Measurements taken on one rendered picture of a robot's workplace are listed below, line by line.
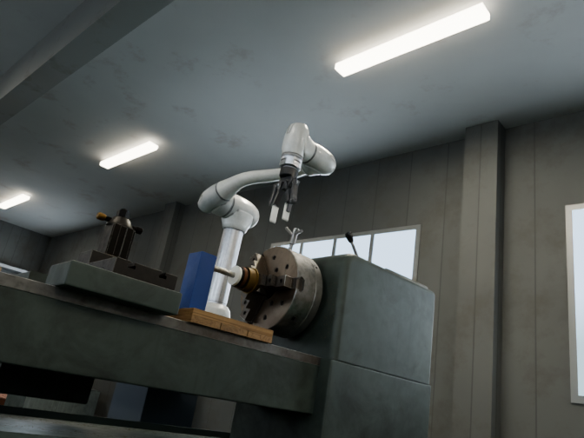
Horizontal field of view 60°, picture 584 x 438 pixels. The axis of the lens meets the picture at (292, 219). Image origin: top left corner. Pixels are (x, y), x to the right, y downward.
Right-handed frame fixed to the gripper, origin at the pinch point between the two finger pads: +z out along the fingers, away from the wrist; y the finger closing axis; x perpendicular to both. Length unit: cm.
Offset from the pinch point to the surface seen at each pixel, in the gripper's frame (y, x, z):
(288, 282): 23.1, -8.3, 30.6
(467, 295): -60, 252, -33
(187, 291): 11, -38, 42
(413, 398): 33, 57, 59
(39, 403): -582, 125, 147
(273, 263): 9.9, -5.9, 22.8
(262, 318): 10.6, -5.9, 43.0
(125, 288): 33, -67, 49
